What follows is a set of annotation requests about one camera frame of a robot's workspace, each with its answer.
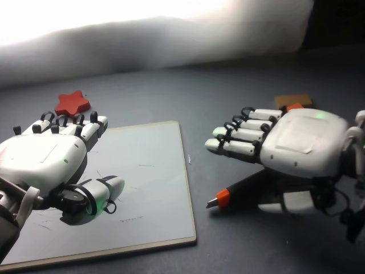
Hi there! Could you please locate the brown rectangular wooden block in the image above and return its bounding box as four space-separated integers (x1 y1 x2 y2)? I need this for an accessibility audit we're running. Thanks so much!
274 92 313 110

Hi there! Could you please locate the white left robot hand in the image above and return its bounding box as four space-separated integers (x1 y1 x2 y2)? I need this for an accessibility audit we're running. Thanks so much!
0 112 126 227

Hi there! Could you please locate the red star block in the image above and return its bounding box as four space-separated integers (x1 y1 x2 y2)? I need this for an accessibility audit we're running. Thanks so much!
54 90 92 118

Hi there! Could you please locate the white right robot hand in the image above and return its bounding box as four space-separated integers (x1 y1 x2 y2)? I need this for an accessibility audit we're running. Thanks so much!
204 107 350 213

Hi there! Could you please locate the white board with wooden edge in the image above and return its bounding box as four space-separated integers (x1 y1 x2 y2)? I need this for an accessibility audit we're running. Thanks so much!
0 120 198 272

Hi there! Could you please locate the grey table cloth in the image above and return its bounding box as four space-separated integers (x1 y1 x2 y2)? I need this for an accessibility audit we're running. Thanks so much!
0 47 365 274

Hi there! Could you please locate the orange black utility knife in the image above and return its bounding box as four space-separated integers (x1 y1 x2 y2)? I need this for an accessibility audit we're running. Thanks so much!
205 168 286 213

